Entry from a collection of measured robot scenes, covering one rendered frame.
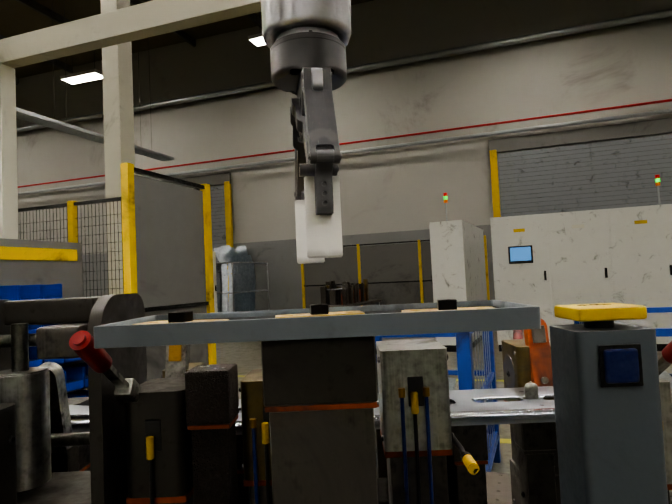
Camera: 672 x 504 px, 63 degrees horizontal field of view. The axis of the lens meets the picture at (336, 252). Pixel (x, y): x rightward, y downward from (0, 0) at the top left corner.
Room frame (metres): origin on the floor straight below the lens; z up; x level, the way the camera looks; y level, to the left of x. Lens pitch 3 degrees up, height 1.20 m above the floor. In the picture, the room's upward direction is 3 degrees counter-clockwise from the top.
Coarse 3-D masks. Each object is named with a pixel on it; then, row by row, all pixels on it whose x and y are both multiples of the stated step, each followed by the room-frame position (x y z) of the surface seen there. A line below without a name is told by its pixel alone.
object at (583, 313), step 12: (564, 312) 0.51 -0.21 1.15; (576, 312) 0.49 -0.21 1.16; (588, 312) 0.48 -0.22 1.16; (600, 312) 0.48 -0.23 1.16; (612, 312) 0.48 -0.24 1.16; (624, 312) 0.48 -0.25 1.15; (636, 312) 0.48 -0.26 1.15; (588, 324) 0.50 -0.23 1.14; (600, 324) 0.50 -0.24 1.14; (612, 324) 0.50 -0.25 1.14
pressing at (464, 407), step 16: (240, 400) 0.92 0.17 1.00; (464, 400) 0.85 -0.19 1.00; (528, 400) 0.83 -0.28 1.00; (544, 400) 0.82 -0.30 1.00; (80, 416) 0.88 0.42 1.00; (240, 416) 0.81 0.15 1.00; (464, 416) 0.75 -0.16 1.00; (480, 416) 0.75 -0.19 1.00; (496, 416) 0.75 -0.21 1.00; (512, 416) 0.75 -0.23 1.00; (528, 416) 0.75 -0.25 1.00; (544, 416) 0.75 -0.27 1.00; (240, 432) 0.76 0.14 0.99
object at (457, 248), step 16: (432, 224) 8.42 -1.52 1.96; (448, 224) 8.32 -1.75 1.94; (464, 224) 8.44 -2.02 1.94; (432, 240) 8.42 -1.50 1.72; (448, 240) 8.33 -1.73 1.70; (464, 240) 8.35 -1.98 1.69; (480, 240) 10.03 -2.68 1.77; (432, 256) 8.43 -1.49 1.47; (448, 256) 8.34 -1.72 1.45; (464, 256) 8.27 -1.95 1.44; (480, 256) 9.91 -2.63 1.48; (432, 272) 8.44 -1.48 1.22; (448, 272) 8.34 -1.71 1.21; (464, 272) 8.25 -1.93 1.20; (480, 272) 9.80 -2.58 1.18; (448, 288) 8.35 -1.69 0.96; (464, 288) 8.25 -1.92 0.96; (480, 288) 9.68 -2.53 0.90; (480, 336) 9.50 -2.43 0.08
